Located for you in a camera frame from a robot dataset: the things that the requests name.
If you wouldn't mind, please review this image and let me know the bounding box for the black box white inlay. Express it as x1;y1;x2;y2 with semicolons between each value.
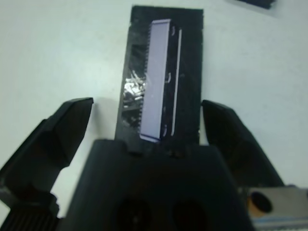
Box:
227;0;278;10

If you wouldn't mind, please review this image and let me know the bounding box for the black box lid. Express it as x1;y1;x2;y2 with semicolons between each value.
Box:
114;5;205;155

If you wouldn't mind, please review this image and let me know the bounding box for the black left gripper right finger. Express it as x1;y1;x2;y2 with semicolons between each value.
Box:
201;100;284;190

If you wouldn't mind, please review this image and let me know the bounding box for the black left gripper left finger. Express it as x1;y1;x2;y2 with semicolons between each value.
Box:
0;97;94;193

